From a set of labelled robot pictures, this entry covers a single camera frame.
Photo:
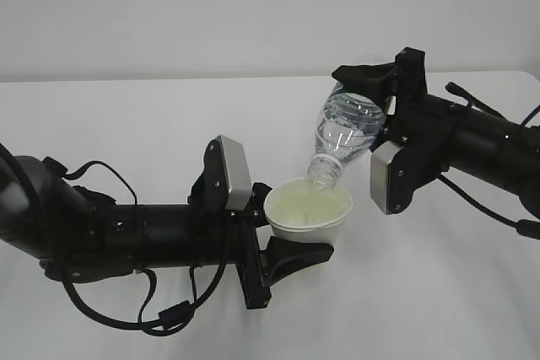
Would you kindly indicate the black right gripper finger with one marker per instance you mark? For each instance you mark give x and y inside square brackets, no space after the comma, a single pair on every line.
[374,82]

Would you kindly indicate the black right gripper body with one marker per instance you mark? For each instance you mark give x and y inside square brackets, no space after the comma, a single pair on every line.
[421,126]

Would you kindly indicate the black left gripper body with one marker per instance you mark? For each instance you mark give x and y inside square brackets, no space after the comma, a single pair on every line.
[246,252]

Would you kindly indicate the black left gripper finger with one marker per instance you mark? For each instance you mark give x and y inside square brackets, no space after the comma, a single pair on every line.
[259,195]
[283,258]

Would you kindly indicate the white paper cup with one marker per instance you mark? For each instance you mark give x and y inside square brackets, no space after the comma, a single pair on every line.
[300,211]

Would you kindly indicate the clear water bottle green label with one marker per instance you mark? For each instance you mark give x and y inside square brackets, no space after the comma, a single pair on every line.
[347,126]

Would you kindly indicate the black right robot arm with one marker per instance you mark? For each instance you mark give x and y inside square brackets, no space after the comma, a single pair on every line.
[493,149]

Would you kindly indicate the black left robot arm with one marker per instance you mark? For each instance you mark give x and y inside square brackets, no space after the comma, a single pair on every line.
[86,236]

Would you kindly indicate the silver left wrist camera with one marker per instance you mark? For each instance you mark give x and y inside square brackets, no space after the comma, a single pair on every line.
[225,182]

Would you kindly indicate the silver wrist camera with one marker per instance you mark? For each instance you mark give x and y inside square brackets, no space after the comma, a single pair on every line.
[225,182]
[396,172]

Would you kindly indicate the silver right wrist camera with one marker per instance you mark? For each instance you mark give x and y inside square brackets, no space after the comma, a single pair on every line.
[396,172]

